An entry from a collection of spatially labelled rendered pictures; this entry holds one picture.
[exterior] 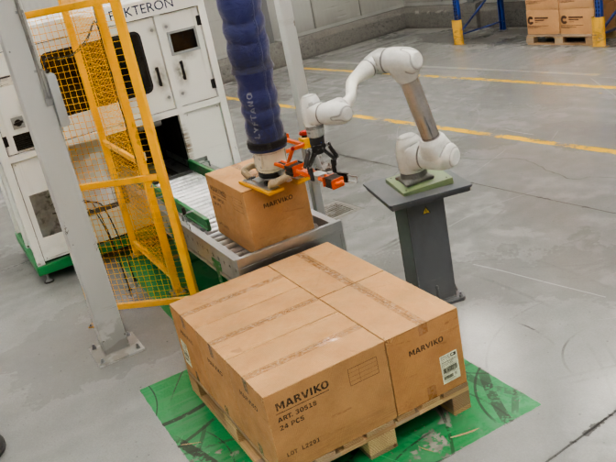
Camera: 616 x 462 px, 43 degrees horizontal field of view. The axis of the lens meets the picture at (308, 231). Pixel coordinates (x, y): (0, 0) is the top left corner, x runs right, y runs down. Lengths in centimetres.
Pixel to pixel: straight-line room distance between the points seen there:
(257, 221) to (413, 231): 91
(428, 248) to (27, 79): 246
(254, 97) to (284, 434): 181
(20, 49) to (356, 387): 258
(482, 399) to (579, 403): 44
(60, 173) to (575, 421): 305
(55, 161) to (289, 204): 136
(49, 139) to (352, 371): 228
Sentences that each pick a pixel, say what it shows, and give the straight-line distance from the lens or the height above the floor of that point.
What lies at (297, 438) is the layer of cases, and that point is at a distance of 337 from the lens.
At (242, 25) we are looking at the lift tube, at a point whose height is 185.
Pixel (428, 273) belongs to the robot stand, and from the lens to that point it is 468.
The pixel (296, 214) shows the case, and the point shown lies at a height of 71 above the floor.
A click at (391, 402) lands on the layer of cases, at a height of 23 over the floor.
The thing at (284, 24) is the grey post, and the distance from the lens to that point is 744.
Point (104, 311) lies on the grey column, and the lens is 499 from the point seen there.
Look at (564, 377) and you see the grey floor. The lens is 404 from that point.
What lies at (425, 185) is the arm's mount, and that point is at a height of 78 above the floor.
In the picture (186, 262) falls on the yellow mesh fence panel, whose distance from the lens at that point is 511.
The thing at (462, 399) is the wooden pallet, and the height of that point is 7.
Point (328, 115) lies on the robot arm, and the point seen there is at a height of 141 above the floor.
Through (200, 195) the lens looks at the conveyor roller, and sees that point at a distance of 591.
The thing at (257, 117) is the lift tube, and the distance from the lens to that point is 422.
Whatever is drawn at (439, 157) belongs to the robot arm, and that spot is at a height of 96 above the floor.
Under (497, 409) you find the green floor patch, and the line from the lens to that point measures 384.
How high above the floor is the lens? 224
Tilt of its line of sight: 21 degrees down
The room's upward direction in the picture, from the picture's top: 12 degrees counter-clockwise
